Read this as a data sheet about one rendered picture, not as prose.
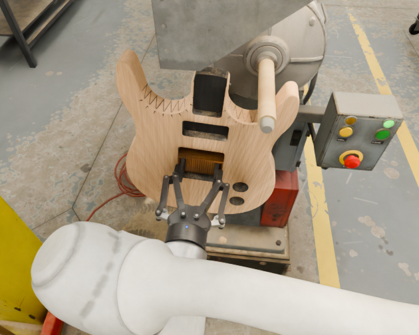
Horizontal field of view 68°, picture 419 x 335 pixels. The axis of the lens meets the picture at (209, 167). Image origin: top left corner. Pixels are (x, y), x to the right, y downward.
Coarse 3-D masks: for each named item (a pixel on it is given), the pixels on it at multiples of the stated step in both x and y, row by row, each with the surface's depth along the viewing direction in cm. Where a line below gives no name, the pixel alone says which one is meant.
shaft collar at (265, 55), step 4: (264, 52) 64; (268, 52) 64; (260, 56) 64; (264, 56) 63; (268, 56) 63; (272, 56) 63; (276, 56) 65; (256, 60) 65; (260, 60) 64; (272, 60) 64; (276, 60) 64; (256, 64) 65; (276, 64) 64; (256, 68) 66
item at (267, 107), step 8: (264, 64) 62; (272, 64) 63; (264, 72) 61; (272, 72) 61; (264, 80) 59; (272, 80) 59; (264, 88) 57; (272, 88) 57; (264, 96) 56; (272, 96) 56; (264, 104) 54; (272, 104) 54; (264, 112) 53; (272, 112) 53
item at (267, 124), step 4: (264, 120) 52; (268, 120) 52; (272, 120) 52; (260, 124) 52; (264, 124) 52; (268, 124) 51; (272, 124) 52; (260, 128) 53; (264, 128) 52; (268, 128) 52; (272, 128) 52; (264, 132) 53; (268, 132) 52
